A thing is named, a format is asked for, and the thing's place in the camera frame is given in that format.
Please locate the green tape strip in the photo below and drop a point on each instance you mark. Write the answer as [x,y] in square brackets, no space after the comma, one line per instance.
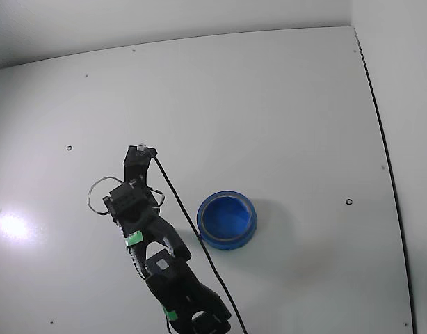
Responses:
[135,238]
[171,314]

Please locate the blue masking tape roll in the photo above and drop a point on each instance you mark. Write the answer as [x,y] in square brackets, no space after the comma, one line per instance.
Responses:
[227,219]

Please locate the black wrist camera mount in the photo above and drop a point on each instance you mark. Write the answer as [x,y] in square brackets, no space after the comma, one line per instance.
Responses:
[135,163]

